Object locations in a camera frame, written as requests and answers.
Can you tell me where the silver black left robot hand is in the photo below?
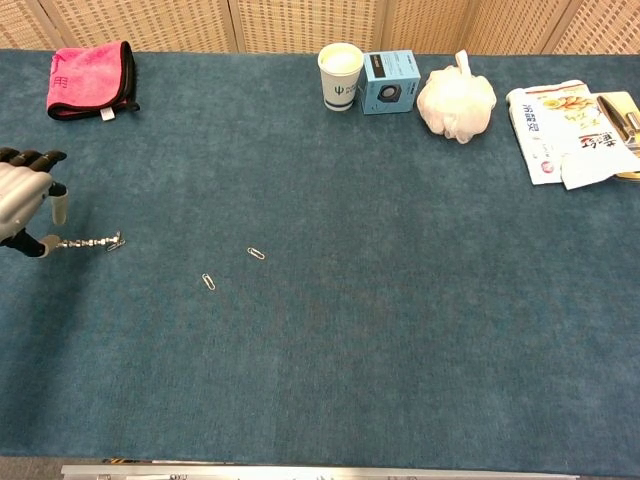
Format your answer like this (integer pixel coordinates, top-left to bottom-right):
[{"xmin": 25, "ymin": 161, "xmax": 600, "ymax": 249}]
[{"xmin": 0, "ymin": 146, "xmax": 70, "ymax": 260}]

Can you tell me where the silver magnetic bead rod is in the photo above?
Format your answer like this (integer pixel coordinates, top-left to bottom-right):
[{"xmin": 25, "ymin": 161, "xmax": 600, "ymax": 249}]
[{"xmin": 55, "ymin": 234, "xmax": 117, "ymax": 252}]

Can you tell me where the pink towel with black trim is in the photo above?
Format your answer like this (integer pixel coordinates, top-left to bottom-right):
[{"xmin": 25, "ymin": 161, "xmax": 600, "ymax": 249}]
[{"xmin": 46, "ymin": 40, "xmax": 142, "ymax": 122}]

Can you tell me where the woven rattan folding screen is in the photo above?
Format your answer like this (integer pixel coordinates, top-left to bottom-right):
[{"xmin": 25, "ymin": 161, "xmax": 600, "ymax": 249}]
[{"xmin": 0, "ymin": 0, "xmax": 640, "ymax": 56}]

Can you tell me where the white paper cup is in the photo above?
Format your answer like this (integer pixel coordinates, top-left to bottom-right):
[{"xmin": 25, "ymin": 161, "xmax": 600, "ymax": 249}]
[{"xmin": 317, "ymin": 42, "xmax": 365, "ymax": 112}]

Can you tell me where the teal felt table cover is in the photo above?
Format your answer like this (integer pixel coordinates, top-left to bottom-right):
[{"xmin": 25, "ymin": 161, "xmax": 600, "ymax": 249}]
[{"xmin": 0, "ymin": 48, "xmax": 640, "ymax": 472}]

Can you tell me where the light blue speaker box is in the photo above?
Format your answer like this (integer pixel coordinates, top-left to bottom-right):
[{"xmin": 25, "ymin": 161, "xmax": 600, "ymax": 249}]
[{"xmin": 360, "ymin": 49, "xmax": 422, "ymax": 116}]

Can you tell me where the white mesh bath pouf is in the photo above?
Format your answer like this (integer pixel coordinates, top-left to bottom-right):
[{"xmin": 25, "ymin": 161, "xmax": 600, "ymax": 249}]
[{"xmin": 416, "ymin": 49, "xmax": 498, "ymax": 145}]

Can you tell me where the white printed snack bag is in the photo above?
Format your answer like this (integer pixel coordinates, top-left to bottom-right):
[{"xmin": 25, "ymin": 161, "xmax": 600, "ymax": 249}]
[{"xmin": 505, "ymin": 79, "xmax": 604, "ymax": 187}]

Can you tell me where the white bag with red print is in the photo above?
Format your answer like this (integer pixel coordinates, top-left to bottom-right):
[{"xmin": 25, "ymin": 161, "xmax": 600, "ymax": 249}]
[{"xmin": 558, "ymin": 94, "xmax": 640, "ymax": 192}]

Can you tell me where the aluminium profile rail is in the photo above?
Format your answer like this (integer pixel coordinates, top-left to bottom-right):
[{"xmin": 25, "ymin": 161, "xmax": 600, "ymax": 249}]
[{"xmin": 60, "ymin": 463, "xmax": 582, "ymax": 480}]

